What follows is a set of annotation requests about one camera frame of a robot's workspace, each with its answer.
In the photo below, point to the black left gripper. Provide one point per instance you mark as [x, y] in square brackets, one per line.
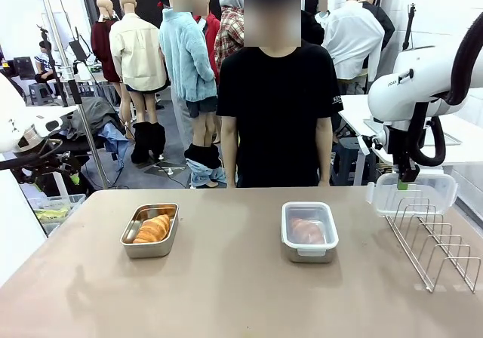
[53, 166]

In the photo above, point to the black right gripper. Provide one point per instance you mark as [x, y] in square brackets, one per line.
[407, 168]

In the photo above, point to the clear plastic clip lid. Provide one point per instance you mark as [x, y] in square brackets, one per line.
[430, 198]
[292, 209]

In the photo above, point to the perforated metal baking tray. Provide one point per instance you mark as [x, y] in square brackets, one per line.
[449, 139]

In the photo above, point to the golden croissant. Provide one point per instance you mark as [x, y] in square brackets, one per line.
[306, 231]
[152, 229]

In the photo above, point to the rectangular steel container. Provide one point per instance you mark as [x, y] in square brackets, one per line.
[147, 251]
[309, 259]

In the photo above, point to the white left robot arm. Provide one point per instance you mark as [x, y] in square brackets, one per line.
[15, 115]

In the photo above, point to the person's left forearm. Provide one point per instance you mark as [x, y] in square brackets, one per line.
[323, 145]

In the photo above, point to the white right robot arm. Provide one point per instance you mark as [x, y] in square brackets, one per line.
[403, 93]

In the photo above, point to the person's right forearm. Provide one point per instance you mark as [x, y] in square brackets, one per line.
[229, 145]

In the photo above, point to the person's left hand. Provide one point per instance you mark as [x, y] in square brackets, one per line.
[325, 183]

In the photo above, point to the person's right hand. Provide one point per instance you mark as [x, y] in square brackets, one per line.
[231, 184]

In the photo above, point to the clear crate with yellow bag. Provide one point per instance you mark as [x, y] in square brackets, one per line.
[56, 211]

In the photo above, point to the silver metal pole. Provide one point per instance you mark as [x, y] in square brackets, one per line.
[94, 145]

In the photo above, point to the dark stool under table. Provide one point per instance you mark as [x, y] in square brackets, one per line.
[349, 157]

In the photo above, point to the blue cloth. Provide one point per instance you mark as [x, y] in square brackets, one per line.
[113, 138]

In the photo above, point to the white work table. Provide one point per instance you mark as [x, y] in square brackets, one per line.
[56, 108]

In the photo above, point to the grey cloth pile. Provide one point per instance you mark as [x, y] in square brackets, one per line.
[100, 111]

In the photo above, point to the white side table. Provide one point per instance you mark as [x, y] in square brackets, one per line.
[354, 111]

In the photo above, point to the grey plastic stool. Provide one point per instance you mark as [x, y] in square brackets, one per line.
[37, 93]

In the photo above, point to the black boots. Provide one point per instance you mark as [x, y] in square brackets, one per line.
[147, 142]

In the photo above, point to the seated person in background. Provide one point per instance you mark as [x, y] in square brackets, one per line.
[45, 64]

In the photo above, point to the mannequin in dark red coat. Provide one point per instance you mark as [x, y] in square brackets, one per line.
[103, 47]

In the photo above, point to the person in black t-shirt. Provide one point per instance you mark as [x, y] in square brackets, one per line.
[277, 108]

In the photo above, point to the black and denim trousers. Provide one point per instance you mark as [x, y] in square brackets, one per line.
[205, 164]

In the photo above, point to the mannequin in cream jacket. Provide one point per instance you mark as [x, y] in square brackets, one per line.
[136, 55]

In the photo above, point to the mannequin in white shirt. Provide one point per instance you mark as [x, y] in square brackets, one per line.
[354, 40]

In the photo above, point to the black tripod stand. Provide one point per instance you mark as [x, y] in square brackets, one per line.
[409, 28]

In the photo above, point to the mannequin in black white jacket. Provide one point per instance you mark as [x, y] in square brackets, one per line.
[385, 25]

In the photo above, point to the mannequin in light blue fleece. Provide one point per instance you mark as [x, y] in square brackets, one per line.
[185, 59]

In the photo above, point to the mannequin in black top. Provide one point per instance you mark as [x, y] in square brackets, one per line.
[313, 28]

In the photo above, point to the mannequin in red jacket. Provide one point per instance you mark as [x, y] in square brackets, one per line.
[212, 32]

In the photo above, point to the mannequin in plaid hooded shirt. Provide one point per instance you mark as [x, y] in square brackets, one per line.
[230, 32]

